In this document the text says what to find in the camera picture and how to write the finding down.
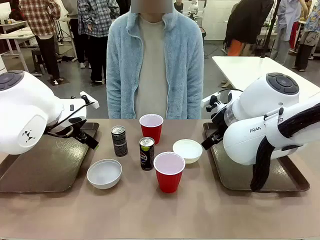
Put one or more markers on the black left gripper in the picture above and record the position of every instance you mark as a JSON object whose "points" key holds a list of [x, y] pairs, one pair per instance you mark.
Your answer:
{"points": [[77, 126]]}

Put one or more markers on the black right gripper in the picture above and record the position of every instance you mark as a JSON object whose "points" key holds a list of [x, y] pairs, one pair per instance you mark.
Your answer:
{"points": [[218, 123]]}

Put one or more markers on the white plastic bowl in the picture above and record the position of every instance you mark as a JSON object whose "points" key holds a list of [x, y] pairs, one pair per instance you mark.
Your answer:
{"points": [[187, 151], [104, 175]]}

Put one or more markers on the black can grey print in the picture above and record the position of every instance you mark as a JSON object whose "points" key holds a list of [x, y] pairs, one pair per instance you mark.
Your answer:
{"points": [[119, 143]]}

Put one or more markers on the red plastic cup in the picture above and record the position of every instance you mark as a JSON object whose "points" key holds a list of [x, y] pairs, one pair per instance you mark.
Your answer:
{"points": [[151, 131], [169, 177]]}

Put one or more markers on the black Pepsi can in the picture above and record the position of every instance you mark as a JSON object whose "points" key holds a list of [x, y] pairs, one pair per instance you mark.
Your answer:
{"points": [[146, 157]]}

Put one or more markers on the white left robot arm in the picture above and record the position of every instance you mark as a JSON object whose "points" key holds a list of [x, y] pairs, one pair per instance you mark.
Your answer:
{"points": [[25, 107]]}

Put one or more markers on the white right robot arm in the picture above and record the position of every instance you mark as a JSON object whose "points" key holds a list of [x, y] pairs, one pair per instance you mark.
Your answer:
{"points": [[262, 100]]}

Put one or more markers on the dark brown plastic tray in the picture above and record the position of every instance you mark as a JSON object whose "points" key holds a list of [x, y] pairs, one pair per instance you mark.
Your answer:
{"points": [[50, 162], [235, 177]]}

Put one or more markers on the white table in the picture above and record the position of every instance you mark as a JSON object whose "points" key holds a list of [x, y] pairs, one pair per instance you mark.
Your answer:
{"points": [[245, 70]]}

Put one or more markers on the person in blue fleece jacket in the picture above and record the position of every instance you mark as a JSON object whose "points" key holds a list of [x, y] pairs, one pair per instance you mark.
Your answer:
{"points": [[122, 65]]}

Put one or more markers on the black stool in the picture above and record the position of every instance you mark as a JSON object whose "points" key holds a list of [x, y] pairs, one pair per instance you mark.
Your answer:
{"points": [[38, 56]]}

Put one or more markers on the person in blue plaid shirt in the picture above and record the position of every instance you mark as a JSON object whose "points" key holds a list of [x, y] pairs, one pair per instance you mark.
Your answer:
{"points": [[98, 22]]}

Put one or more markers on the person in black jacket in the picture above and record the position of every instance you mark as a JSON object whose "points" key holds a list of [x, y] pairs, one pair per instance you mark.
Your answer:
{"points": [[247, 22]]}

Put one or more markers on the white desk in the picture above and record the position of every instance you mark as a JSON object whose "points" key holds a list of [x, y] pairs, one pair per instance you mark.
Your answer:
{"points": [[15, 37]]}

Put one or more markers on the person in red plaid shirt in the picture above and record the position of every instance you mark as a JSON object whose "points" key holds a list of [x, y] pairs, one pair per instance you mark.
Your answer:
{"points": [[40, 22]]}

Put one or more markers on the black stand pole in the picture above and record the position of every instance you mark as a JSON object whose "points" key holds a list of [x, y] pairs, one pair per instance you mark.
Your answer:
{"points": [[270, 27]]}

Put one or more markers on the person in light blue shirt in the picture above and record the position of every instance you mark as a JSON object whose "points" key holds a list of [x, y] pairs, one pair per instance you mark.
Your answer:
{"points": [[287, 22]]}

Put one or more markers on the person in patterned shirt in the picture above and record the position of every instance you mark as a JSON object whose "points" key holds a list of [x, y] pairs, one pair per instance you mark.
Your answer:
{"points": [[308, 35]]}

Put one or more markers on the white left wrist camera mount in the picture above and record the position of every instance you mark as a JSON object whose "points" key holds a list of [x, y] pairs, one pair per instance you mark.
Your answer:
{"points": [[92, 103]]}

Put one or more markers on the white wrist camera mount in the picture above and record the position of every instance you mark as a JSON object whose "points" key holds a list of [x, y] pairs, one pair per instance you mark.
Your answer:
{"points": [[209, 98], [92, 103]]}

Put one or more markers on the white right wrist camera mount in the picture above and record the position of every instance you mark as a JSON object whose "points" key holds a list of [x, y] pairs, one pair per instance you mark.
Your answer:
{"points": [[209, 98]]}

